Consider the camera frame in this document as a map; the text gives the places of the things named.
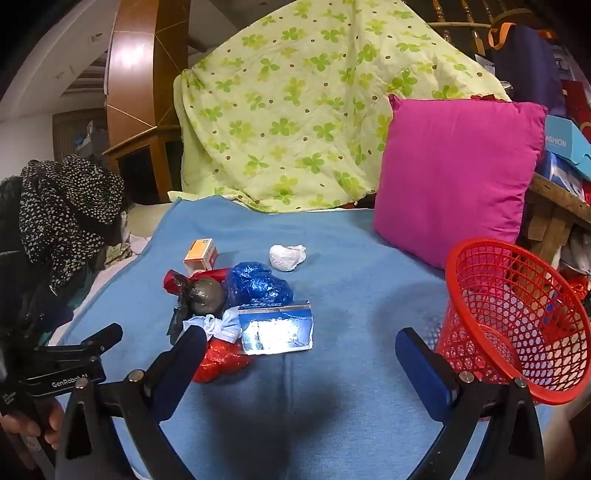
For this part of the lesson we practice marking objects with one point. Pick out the red mesh basket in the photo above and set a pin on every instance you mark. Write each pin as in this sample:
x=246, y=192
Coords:
x=466, y=350

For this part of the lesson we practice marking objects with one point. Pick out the pink pillow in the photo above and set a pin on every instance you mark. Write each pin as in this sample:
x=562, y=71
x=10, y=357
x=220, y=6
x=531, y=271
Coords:
x=452, y=175

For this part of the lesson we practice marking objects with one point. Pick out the orange medicine box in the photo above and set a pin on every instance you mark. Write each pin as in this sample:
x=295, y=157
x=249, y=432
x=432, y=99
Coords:
x=201, y=256

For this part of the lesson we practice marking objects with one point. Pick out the black white spotted garment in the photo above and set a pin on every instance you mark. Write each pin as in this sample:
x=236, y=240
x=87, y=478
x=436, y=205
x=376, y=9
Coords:
x=64, y=207

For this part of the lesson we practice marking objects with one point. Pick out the black jacket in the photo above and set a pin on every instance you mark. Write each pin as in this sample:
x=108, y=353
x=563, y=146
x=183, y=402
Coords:
x=14, y=277

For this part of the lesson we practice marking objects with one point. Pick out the dark grey round ball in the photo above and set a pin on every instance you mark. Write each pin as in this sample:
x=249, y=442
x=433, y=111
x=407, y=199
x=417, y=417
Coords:
x=206, y=297

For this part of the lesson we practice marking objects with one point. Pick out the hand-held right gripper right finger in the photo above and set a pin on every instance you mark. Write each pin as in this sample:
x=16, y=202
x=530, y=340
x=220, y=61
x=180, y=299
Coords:
x=415, y=360

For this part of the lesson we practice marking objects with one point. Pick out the wooden stair railing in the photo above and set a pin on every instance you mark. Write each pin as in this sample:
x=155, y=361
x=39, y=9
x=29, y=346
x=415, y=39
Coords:
x=461, y=23

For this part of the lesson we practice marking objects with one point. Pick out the blue blanket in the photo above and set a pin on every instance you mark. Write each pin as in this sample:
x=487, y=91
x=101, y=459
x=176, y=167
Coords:
x=346, y=314

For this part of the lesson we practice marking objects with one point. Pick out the wooden bench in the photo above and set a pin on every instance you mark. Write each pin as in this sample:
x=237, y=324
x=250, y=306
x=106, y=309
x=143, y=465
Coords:
x=549, y=207

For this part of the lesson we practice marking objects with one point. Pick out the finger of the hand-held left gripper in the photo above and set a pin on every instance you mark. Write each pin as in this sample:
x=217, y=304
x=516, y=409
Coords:
x=99, y=336

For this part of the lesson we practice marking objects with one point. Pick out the clear box with red ribbon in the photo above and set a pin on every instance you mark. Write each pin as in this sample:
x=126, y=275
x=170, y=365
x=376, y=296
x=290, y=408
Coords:
x=175, y=281

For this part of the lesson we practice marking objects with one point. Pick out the blue shoebox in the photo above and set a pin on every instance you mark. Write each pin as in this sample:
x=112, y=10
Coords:
x=568, y=143

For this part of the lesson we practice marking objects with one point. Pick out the blue plastic bag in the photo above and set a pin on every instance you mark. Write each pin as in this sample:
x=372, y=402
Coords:
x=258, y=286

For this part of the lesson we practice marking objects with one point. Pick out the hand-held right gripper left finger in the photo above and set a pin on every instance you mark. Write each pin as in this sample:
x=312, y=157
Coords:
x=184, y=353

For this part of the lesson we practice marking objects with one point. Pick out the blue white foil packet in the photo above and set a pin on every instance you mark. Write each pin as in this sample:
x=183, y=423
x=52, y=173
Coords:
x=277, y=330

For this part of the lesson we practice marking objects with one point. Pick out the person's left hand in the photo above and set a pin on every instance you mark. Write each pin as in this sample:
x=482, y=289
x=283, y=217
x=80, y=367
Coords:
x=48, y=422

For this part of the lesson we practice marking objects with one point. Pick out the red shiny cloth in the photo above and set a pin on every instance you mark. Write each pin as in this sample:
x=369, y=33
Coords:
x=482, y=98

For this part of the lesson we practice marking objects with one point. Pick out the floral cloth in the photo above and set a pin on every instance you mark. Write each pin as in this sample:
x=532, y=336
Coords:
x=117, y=254

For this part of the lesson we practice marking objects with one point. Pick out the green clover print quilt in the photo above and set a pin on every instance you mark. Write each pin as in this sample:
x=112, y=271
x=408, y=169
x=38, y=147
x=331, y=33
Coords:
x=300, y=115

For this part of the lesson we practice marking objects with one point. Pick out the red foil bag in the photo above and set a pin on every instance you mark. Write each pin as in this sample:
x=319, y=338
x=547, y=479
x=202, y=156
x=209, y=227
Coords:
x=579, y=293

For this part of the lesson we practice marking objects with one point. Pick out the red plastic bag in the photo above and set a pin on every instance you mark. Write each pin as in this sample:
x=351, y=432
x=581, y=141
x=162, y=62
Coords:
x=217, y=364

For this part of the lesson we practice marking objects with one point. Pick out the white paper ball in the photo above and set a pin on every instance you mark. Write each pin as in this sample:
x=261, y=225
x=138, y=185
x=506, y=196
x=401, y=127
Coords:
x=286, y=257

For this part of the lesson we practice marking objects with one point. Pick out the cream pillow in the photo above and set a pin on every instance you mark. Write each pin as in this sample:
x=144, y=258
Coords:
x=143, y=219

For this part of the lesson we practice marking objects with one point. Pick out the light blue face mask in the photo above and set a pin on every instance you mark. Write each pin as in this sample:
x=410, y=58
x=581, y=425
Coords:
x=221, y=330

